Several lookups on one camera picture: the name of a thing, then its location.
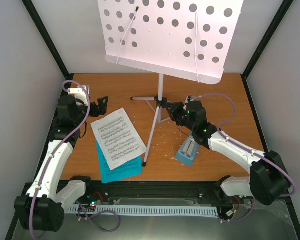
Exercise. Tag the blue sheet music page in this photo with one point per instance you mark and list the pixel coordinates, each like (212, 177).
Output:
(129, 169)

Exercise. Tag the white sheet music page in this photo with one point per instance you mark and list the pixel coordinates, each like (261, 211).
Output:
(118, 139)

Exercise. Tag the light blue cable duct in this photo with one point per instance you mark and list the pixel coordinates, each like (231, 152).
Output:
(152, 211)

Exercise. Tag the black corner post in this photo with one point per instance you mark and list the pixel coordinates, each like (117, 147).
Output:
(269, 33)
(37, 20)

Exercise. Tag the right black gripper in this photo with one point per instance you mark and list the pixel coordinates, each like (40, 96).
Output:
(175, 107)

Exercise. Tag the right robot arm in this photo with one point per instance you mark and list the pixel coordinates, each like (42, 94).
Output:
(268, 179)

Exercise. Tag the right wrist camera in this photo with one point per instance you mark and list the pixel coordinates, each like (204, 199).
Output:
(189, 99)

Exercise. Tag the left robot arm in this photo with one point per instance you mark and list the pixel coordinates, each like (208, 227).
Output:
(63, 137)

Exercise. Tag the white perforated music stand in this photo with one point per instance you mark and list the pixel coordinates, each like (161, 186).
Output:
(187, 39)

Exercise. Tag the left black corner post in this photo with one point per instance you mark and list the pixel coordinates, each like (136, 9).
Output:
(37, 20)

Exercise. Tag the blue metronome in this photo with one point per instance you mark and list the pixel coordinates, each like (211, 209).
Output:
(188, 151)

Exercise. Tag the right black corner post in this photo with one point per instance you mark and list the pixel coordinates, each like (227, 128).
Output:
(269, 33)

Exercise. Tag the black aluminium frame rail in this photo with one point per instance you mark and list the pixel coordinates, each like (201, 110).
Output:
(150, 191)

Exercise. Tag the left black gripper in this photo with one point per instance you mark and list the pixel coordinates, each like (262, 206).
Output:
(103, 108)

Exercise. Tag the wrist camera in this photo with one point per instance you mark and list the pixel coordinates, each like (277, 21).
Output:
(80, 95)
(189, 99)

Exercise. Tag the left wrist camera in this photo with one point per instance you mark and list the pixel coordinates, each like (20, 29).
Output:
(80, 95)

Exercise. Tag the metal base plate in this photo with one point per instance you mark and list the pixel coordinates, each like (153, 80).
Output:
(264, 223)

